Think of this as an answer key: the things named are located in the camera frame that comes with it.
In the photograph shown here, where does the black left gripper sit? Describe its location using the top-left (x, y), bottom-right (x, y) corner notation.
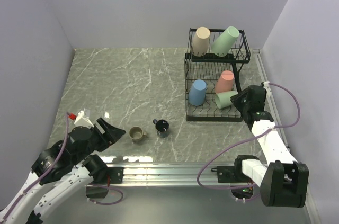
top-left (73, 117), bottom-right (126, 164)

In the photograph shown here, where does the small green plastic tumbler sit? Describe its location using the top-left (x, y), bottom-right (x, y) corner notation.
top-left (215, 91), bottom-right (238, 109)

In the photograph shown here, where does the pink plastic tumbler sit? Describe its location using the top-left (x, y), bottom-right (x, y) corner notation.
top-left (215, 70), bottom-right (235, 93)

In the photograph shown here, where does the olive ceramic mug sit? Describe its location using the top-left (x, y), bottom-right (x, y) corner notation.
top-left (129, 126), bottom-right (148, 144)

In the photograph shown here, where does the blue plastic tumbler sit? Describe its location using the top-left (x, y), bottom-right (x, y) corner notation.
top-left (188, 79), bottom-right (207, 106)

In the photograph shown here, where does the dark blue ceramic mug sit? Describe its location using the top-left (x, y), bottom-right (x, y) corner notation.
top-left (153, 119), bottom-right (170, 138)

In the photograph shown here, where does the large green plastic tumbler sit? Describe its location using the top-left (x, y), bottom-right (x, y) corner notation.
top-left (211, 26), bottom-right (240, 57)

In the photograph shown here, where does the beige plastic tumbler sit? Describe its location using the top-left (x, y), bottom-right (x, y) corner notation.
top-left (192, 26), bottom-right (210, 56)

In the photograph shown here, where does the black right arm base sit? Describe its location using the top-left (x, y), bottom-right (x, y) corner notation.
top-left (210, 165), bottom-right (252, 183)

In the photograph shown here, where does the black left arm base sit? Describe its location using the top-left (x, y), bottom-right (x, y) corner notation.
top-left (106, 166), bottom-right (124, 184)

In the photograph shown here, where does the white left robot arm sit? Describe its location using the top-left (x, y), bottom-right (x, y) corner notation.
top-left (1, 118), bottom-right (126, 223)

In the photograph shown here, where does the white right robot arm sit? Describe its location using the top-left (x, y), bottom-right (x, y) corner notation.
top-left (231, 81), bottom-right (309, 208)

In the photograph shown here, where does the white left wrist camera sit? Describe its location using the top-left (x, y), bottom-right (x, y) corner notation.
top-left (74, 108), bottom-right (94, 128)

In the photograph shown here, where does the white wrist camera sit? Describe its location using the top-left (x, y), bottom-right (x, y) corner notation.
top-left (74, 108), bottom-right (94, 128)
top-left (261, 81), bottom-right (272, 99)

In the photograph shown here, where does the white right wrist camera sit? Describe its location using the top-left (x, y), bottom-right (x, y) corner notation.
top-left (261, 81), bottom-right (272, 99)

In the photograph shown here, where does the black wire dish rack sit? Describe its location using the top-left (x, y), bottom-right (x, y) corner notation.
top-left (184, 28), bottom-right (251, 122)

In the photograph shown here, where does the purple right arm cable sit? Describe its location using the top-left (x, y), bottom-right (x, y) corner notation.
top-left (197, 82), bottom-right (301, 203)

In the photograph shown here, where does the aluminium mounting rail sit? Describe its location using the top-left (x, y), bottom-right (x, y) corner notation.
top-left (15, 162), bottom-right (323, 224)

